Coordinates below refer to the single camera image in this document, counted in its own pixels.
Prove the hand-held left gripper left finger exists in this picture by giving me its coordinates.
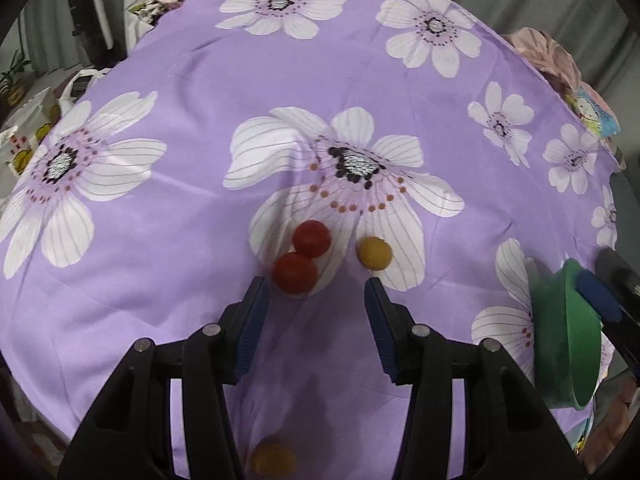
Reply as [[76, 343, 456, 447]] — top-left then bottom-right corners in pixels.
[[59, 276, 271, 480]]

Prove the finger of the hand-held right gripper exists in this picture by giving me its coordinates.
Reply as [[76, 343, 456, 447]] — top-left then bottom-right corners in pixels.
[[575, 271, 640, 376], [595, 247, 640, 328]]

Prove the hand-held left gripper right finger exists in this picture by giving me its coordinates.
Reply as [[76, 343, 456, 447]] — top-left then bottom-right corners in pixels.
[[364, 276, 585, 480]]

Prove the green plastic bowl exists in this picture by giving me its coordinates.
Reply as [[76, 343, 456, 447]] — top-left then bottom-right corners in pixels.
[[529, 257, 603, 411]]

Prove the red tomato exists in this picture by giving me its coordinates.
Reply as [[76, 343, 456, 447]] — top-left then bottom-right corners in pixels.
[[292, 220, 332, 259], [272, 252, 319, 295]]

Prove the small yellow fruit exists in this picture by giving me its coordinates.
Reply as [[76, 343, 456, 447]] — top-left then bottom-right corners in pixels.
[[251, 441, 297, 478], [356, 236, 392, 271]]

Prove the grey chair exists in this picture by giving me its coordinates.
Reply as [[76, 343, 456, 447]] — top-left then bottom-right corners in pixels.
[[610, 170, 640, 256]]

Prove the cartoon printed cushion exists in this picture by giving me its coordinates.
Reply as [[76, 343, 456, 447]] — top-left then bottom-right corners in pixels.
[[567, 85, 621, 138]]

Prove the purple floral cloth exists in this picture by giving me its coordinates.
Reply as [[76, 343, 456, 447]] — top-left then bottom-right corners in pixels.
[[0, 0, 621, 480]]

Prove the white plastic bag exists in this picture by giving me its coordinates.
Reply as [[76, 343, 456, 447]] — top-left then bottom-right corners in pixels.
[[59, 67, 113, 116]]

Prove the printed paper gift bag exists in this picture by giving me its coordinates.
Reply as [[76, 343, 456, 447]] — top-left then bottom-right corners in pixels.
[[0, 87, 63, 176]]

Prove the white bag of clothes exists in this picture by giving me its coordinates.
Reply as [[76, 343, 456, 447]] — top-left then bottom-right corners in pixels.
[[125, 0, 166, 51]]

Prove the potted plant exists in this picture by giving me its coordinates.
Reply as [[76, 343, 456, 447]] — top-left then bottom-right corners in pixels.
[[0, 50, 31, 106]]

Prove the black white upright vacuum cleaner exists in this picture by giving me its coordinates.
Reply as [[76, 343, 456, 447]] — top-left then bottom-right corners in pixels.
[[66, 0, 116, 66]]

